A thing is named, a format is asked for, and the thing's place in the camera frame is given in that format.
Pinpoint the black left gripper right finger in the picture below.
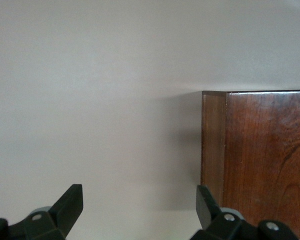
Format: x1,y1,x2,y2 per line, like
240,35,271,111
189,184,300,240

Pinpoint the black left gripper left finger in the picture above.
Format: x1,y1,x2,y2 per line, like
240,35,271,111
0,184,84,240

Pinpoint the dark red wooden cabinet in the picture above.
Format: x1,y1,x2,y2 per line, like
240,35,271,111
200,90,300,240

